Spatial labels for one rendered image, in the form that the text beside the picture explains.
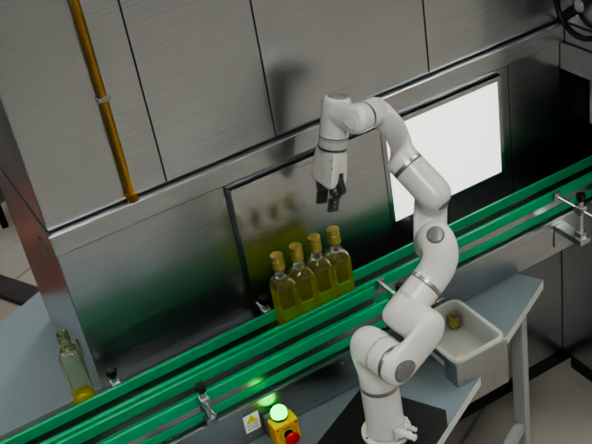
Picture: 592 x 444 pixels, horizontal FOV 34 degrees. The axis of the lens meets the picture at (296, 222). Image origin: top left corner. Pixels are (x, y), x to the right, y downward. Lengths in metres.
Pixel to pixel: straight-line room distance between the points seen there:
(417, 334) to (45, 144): 0.96
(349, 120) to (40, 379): 1.27
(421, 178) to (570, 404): 1.57
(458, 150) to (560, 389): 1.19
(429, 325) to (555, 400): 1.54
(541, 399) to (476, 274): 0.91
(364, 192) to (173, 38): 0.75
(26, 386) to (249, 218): 0.89
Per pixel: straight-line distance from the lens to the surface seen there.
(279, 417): 2.56
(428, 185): 2.36
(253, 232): 2.65
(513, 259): 3.02
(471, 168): 3.02
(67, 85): 2.32
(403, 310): 2.29
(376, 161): 2.77
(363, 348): 2.30
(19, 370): 3.13
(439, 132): 2.88
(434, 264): 2.32
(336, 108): 2.43
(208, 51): 2.43
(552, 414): 3.69
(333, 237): 2.61
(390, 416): 2.43
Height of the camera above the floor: 2.61
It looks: 33 degrees down
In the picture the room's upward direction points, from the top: 11 degrees counter-clockwise
